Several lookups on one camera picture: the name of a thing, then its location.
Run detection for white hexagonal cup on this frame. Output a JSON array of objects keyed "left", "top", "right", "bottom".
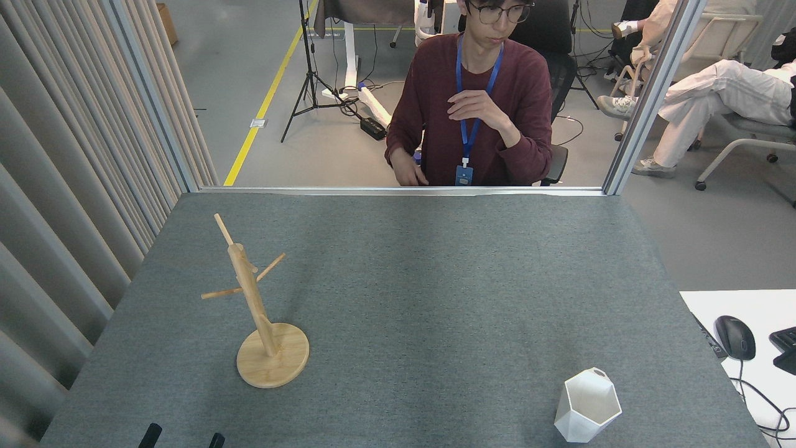
[{"left": 553, "top": 367, "right": 623, "bottom": 444}]

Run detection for wooden cup rack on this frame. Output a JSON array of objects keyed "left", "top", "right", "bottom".
[{"left": 200, "top": 213, "right": 310, "bottom": 390}]

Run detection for person's right hand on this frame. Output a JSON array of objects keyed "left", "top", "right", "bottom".
[{"left": 392, "top": 148, "right": 430, "bottom": 187}]

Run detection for person's left hand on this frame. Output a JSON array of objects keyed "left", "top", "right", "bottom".
[{"left": 447, "top": 89, "right": 501, "bottom": 133}]

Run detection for grey corrugated panel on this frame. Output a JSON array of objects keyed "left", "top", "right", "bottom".
[{"left": 0, "top": 0, "right": 218, "bottom": 448}]

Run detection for black tripod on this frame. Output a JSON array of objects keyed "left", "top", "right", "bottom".
[{"left": 281, "top": 0, "right": 363, "bottom": 144}]

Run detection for person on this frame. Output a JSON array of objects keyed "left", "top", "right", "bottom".
[
  {"left": 384, "top": 0, "right": 554, "bottom": 187},
  {"left": 597, "top": 37, "right": 796, "bottom": 179},
  {"left": 611, "top": 0, "right": 678, "bottom": 66}
]

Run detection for brown cardboard box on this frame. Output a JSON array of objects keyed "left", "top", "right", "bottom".
[{"left": 155, "top": 3, "right": 179, "bottom": 45}]

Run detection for dark desk top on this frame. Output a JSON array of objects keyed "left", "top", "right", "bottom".
[{"left": 313, "top": 0, "right": 417, "bottom": 38}]

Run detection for white stand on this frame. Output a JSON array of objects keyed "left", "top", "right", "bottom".
[{"left": 414, "top": 0, "right": 446, "bottom": 47}]

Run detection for black flat strip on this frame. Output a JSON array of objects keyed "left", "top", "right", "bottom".
[{"left": 692, "top": 313, "right": 728, "bottom": 360}]

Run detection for black-framed glasses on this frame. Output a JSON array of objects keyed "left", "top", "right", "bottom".
[{"left": 466, "top": 1, "right": 534, "bottom": 26}]

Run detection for black computer mouse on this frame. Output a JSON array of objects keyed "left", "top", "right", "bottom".
[{"left": 714, "top": 315, "right": 756, "bottom": 362}]

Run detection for black office chair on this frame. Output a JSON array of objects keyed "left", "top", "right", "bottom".
[{"left": 510, "top": 0, "right": 576, "bottom": 186}]

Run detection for white side table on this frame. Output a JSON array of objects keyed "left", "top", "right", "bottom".
[{"left": 679, "top": 289, "right": 796, "bottom": 448}]

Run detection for black keyboard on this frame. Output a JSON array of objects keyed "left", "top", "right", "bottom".
[{"left": 769, "top": 327, "right": 796, "bottom": 376}]

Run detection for white wheeled chair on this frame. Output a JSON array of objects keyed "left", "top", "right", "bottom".
[{"left": 695, "top": 112, "right": 796, "bottom": 209}]

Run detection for beige chair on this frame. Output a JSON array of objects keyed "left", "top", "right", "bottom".
[{"left": 609, "top": 12, "right": 764, "bottom": 141}]

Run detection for silver frame rail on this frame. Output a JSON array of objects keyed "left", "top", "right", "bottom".
[{"left": 199, "top": 185, "right": 607, "bottom": 197}]

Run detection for blue lanyard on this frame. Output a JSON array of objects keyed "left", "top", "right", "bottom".
[{"left": 456, "top": 34, "right": 504, "bottom": 167}]

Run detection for white desk frame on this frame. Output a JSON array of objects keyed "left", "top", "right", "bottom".
[{"left": 322, "top": 22, "right": 394, "bottom": 128}]

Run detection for black mouse cable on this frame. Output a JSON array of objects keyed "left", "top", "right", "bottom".
[{"left": 731, "top": 360, "right": 796, "bottom": 439}]

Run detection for silver frame post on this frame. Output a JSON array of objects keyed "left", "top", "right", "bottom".
[{"left": 602, "top": 0, "right": 706, "bottom": 197}]

